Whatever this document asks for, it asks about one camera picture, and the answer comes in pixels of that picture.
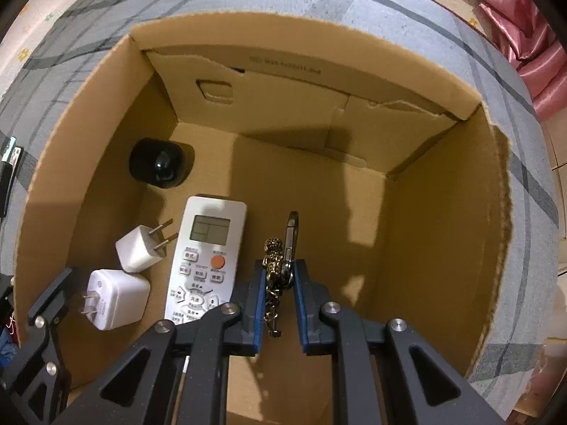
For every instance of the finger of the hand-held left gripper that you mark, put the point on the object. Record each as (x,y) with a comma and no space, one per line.
(44,310)

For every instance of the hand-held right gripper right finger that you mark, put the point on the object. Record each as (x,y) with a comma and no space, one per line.
(297,305)

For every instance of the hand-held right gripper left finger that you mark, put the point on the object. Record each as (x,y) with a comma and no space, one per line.
(261,305)

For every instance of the large white charger plug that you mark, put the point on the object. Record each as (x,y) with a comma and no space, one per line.
(117,296)

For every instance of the white air conditioner remote control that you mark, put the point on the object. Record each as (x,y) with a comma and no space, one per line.
(201,230)

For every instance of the small white charger plug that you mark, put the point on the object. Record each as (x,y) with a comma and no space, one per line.
(137,250)

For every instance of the brown cardboard box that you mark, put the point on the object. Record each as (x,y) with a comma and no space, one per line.
(421,230)

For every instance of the patterned colourful cloth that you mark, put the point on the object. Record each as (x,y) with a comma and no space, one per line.
(9,336)

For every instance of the black round device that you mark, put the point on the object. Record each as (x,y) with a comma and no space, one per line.
(157,164)

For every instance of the grey plaid blanket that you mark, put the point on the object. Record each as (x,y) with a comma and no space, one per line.
(88,22)

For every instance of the pink satin curtain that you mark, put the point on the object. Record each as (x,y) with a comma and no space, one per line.
(531,31)

